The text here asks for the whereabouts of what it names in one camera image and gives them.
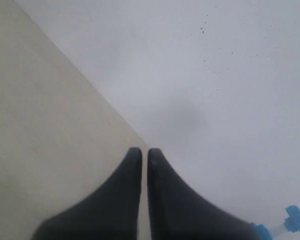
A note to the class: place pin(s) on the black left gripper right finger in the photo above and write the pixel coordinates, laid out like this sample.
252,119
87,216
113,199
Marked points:
177,212

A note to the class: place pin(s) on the blue tape piece right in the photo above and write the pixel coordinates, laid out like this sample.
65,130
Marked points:
292,222

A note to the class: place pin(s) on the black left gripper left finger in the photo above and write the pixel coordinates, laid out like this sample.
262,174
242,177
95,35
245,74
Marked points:
109,213

